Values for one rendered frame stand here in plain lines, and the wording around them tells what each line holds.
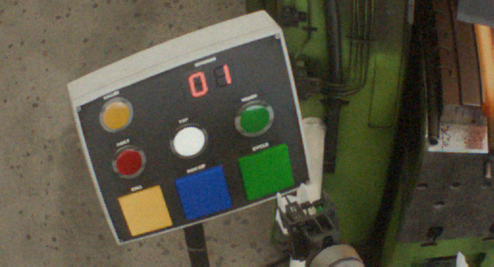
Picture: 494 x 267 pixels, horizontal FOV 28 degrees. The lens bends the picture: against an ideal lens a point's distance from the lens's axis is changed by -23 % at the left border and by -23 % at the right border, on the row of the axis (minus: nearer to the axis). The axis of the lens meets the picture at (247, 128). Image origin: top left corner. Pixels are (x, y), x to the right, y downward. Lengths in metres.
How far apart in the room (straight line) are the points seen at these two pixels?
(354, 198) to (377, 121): 0.34
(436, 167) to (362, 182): 0.53
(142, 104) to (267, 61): 0.19
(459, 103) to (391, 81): 0.26
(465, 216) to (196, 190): 0.70
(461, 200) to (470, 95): 0.31
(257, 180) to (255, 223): 1.08
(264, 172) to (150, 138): 0.19
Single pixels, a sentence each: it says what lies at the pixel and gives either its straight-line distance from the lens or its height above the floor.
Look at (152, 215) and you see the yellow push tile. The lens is 1.85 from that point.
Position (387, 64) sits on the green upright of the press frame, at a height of 0.86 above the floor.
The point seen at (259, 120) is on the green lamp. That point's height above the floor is 1.09.
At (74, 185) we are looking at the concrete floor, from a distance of 3.02.
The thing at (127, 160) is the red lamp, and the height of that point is 1.10.
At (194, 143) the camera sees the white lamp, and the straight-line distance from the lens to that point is 1.81.
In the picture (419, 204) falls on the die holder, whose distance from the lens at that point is 2.23.
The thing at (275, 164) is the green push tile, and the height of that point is 1.02.
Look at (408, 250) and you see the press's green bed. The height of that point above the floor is 0.42.
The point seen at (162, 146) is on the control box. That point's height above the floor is 1.09.
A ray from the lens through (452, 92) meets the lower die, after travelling 2.01.
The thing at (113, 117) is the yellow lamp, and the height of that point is 1.16.
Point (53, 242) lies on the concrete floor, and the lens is 2.96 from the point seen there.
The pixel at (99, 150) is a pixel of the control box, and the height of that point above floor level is 1.12.
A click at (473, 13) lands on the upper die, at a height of 1.31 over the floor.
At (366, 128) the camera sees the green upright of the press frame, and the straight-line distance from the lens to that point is 2.36.
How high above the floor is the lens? 2.68
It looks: 61 degrees down
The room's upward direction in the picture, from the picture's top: 1 degrees counter-clockwise
